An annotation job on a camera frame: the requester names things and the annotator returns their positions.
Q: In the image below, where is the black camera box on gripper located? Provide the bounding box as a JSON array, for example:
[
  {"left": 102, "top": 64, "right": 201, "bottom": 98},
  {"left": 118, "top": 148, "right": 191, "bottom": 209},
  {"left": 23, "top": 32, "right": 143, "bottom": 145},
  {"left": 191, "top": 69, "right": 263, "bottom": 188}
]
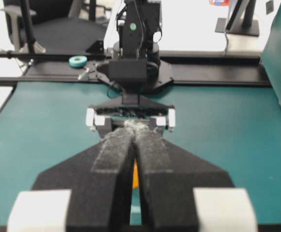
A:
[{"left": 108, "top": 59, "right": 148, "bottom": 93}]

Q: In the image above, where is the black office chair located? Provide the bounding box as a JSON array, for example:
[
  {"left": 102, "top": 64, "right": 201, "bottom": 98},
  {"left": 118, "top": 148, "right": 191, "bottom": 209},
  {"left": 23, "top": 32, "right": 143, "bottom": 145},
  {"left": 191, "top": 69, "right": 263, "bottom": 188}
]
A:
[{"left": 0, "top": 0, "right": 112, "bottom": 53}]

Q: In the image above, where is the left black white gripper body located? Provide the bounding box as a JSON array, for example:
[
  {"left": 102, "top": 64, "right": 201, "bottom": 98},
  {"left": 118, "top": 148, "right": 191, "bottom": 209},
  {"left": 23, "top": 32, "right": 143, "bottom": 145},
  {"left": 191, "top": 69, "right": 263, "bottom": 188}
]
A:
[{"left": 85, "top": 95, "right": 176, "bottom": 131}]

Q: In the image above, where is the black monitor stand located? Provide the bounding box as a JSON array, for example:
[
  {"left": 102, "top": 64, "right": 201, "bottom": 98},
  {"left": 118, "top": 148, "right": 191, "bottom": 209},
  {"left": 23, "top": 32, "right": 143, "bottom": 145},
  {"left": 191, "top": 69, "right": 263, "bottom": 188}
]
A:
[{"left": 215, "top": 0, "right": 260, "bottom": 37}]

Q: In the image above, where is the orange yellow plastic cup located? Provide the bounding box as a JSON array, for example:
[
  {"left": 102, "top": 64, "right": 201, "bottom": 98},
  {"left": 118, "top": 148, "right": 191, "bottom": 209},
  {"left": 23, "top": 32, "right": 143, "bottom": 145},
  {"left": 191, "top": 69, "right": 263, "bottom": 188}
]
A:
[{"left": 133, "top": 159, "right": 139, "bottom": 189}]

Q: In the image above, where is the teal tape roll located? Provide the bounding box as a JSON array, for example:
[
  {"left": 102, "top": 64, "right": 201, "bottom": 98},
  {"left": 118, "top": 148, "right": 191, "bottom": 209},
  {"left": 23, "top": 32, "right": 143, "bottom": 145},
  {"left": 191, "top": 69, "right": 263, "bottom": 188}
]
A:
[{"left": 69, "top": 56, "right": 88, "bottom": 68}]

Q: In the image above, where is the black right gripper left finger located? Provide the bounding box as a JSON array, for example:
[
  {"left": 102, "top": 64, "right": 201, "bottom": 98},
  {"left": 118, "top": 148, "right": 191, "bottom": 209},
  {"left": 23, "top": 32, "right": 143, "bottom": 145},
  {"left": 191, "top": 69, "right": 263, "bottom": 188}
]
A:
[{"left": 7, "top": 128, "right": 134, "bottom": 232}]

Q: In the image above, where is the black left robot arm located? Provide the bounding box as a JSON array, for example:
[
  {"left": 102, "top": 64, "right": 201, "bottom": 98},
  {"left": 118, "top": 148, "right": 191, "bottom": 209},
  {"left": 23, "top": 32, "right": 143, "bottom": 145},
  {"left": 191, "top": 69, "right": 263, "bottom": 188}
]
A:
[{"left": 86, "top": 0, "right": 176, "bottom": 131}]

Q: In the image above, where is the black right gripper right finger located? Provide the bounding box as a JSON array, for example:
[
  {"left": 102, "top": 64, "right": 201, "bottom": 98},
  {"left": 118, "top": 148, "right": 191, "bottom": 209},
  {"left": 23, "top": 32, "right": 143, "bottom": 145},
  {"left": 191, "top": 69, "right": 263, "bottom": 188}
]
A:
[{"left": 134, "top": 128, "right": 258, "bottom": 232}]

